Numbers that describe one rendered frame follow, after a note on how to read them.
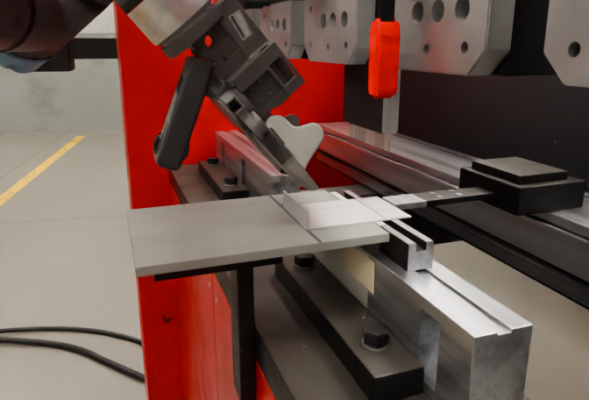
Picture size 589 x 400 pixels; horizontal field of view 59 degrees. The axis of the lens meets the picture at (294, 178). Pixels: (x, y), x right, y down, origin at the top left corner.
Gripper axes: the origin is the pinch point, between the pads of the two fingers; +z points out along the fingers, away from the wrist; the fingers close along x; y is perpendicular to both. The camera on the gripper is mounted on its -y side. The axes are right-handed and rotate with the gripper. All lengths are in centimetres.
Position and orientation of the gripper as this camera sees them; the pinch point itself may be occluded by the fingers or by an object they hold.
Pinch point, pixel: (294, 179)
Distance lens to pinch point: 59.5
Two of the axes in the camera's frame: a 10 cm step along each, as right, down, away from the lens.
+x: -3.4, -2.4, 9.1
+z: 6.0, 6.9, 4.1
